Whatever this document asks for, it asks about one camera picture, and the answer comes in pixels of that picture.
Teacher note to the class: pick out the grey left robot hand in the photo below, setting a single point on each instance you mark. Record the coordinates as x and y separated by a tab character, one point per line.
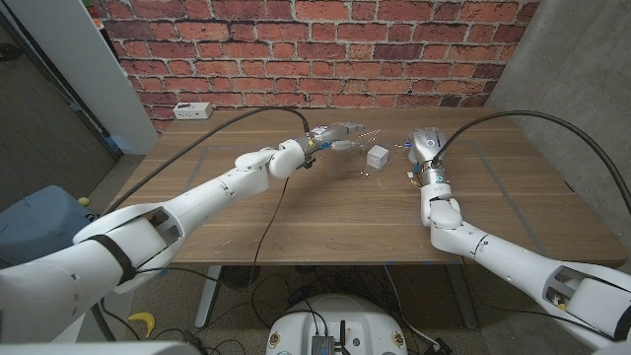
328	134

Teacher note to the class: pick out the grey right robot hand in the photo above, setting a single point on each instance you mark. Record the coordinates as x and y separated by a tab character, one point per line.
428	145

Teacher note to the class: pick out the clear cellophane sheet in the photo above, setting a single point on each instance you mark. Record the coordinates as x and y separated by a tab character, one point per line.
357	160

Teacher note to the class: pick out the small white box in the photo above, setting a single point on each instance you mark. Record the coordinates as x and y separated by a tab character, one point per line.
377	158

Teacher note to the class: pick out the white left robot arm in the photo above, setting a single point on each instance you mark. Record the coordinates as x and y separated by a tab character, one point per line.
207	197

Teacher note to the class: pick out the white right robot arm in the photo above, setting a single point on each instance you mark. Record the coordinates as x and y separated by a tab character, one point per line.
493	251

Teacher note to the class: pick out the small grey electronics box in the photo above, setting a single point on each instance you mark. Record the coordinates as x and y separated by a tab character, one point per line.
323	345

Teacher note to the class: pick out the red brick printed backdrop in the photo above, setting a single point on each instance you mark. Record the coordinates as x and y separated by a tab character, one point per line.
315	49

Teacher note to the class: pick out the white power strip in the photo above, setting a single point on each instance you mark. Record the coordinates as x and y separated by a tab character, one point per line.
192	111

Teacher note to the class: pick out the grey table leg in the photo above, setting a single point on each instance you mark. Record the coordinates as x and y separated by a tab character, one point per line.
463	296

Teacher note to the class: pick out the black round floor fan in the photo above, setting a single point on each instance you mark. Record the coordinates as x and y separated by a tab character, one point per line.
239	277

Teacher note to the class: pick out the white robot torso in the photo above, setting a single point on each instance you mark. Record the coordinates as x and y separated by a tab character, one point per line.
355	315

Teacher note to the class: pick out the black power adapter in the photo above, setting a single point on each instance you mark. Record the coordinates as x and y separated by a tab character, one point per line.
441	346

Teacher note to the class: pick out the black antenna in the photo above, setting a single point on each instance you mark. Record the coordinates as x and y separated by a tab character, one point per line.
342	335

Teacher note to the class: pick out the white table leg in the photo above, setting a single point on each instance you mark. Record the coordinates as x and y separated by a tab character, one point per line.
207	296

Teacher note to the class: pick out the yellow-green ball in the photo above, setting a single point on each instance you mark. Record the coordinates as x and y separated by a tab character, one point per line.
84	201

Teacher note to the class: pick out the white partition panel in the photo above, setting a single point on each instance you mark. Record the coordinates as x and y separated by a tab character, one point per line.
84	64

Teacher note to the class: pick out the black metal door frame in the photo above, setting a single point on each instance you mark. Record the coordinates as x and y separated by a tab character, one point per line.
64	90

